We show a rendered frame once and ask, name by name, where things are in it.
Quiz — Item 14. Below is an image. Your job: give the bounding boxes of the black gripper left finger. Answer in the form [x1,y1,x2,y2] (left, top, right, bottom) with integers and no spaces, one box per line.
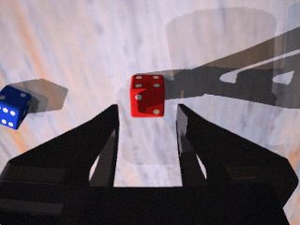
[0,104,120,187]

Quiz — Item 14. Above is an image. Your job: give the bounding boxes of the red die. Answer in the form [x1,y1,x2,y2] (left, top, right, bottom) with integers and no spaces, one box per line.
[130,75,165,117]

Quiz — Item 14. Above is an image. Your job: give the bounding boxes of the blue die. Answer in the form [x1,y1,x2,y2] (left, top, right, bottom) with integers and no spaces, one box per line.
[0,85,31,130]

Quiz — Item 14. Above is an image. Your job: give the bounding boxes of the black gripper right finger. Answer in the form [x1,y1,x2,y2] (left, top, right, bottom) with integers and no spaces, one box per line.
[176,103,299,208]

